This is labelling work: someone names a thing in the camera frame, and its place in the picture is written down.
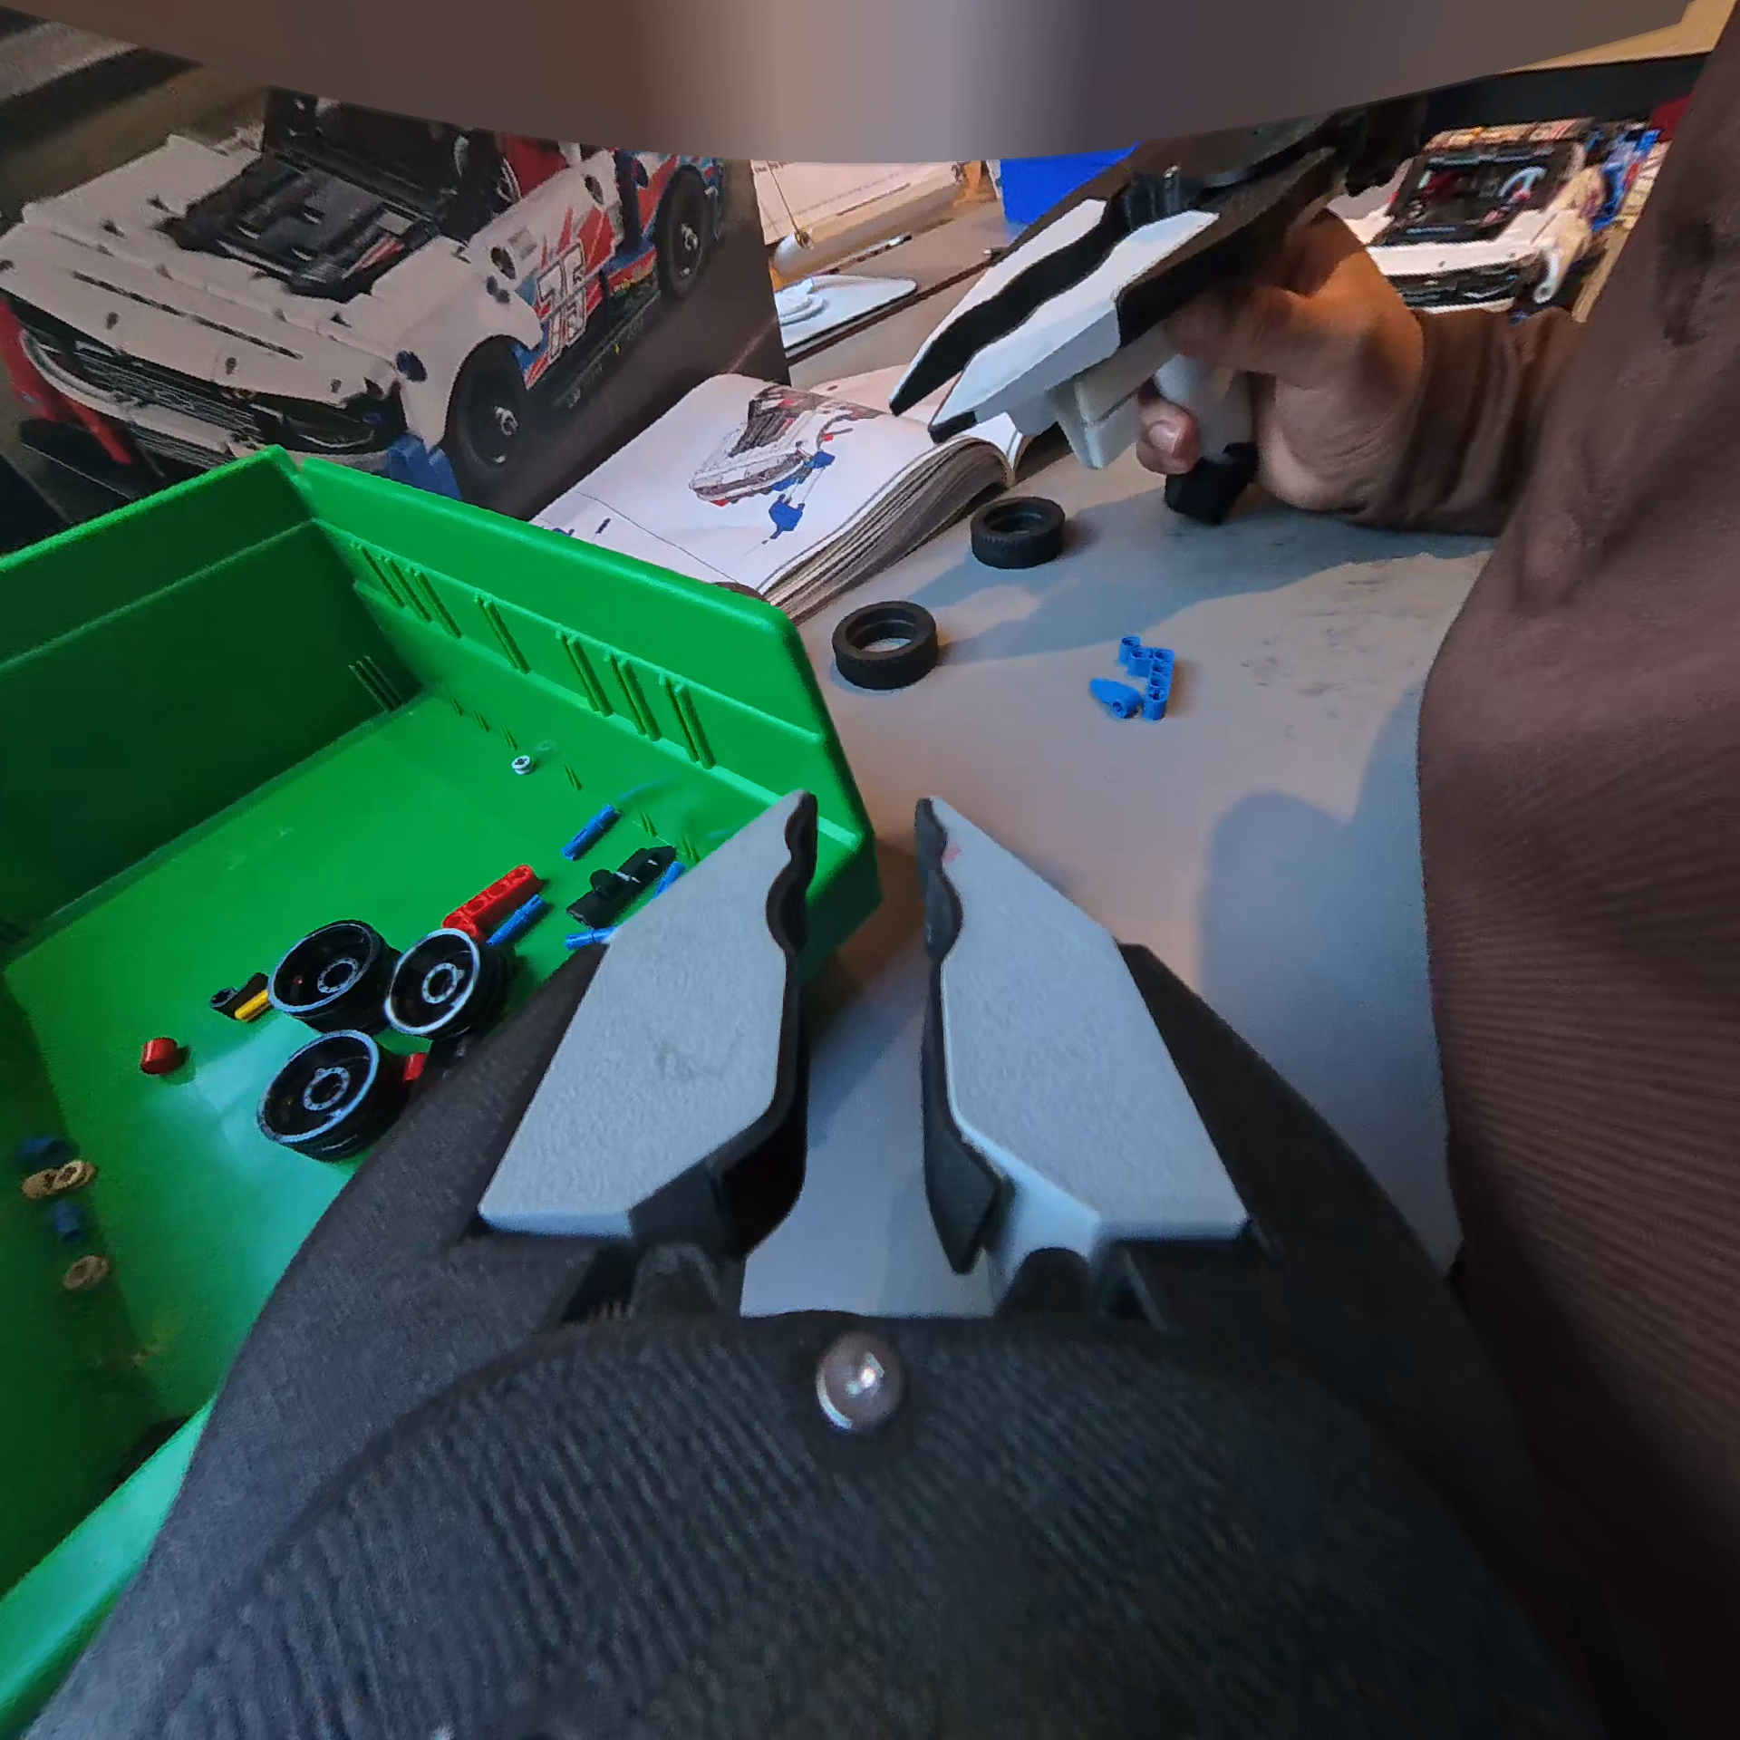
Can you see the open instruction booklet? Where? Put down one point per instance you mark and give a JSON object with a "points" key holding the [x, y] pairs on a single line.
{"points": [[844, 463]]}

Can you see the toy brick race car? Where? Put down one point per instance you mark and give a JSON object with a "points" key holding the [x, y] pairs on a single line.
{"points": [[1469, 245]]}

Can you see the person's right hand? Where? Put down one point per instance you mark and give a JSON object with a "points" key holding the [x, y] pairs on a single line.
{"points": [[1333, 367]]}

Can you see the black wheel rim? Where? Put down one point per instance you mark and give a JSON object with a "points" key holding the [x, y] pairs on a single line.
{"points": [[442, 983], [326, 968], [326, 1099]]}

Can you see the black angled panel piece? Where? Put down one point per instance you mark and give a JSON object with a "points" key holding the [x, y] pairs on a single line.
{"points": [[618, 882]]}

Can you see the blue plastic bin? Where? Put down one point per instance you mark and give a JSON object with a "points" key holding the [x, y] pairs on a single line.
{"points": [[1052, 183]]}

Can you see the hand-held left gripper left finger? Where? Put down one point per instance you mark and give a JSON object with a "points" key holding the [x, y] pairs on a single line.
{"points": [[653, 1074]]}

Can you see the white flat pad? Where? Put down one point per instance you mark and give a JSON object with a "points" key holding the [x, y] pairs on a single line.
{"points": [[844, 298]]}

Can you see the black toy car box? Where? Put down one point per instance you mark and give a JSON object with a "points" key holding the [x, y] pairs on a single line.
{"points": [[272, 271]]}

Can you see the black rubber tyre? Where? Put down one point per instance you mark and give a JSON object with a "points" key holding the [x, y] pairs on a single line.
{"points": [[849, 652], [987, 538]]}

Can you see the red L-shaped beam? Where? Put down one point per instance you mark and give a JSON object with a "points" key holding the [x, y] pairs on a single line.
{"points": [[490, 891]]}

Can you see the green box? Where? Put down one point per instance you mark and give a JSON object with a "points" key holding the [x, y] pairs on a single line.
{"points": [[135, 652]]}

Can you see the printed instruction sheet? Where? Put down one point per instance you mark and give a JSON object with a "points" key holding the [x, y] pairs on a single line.
{"points": [[844, 203]]}

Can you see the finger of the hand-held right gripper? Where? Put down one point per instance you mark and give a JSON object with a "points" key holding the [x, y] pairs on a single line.
{"points": [[1046, 238], [1088, 340]]}

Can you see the small red piece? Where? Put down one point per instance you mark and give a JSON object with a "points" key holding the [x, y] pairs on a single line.
{"points": [[160, 1053]]}

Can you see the blue curved tooth piece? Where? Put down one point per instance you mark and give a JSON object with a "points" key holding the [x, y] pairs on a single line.
{"points": [[1113, 696]]}

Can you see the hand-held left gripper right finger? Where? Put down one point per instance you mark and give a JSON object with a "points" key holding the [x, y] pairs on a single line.
{"points": [[1073, 1087]]}

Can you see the small black connector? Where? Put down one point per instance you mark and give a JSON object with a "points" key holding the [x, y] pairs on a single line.
{"points": [[225, 999]]}

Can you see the tan bush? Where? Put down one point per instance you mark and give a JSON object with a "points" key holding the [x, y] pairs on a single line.
{"points": [[83, 1271], [60, 1178]]}

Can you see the grey desk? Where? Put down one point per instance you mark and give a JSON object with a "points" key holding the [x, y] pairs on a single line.
{"points": [[1156, 882]]}

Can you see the blue L-shaped beam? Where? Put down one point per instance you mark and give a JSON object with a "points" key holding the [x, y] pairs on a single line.
{"points": [[1153, 670]]}

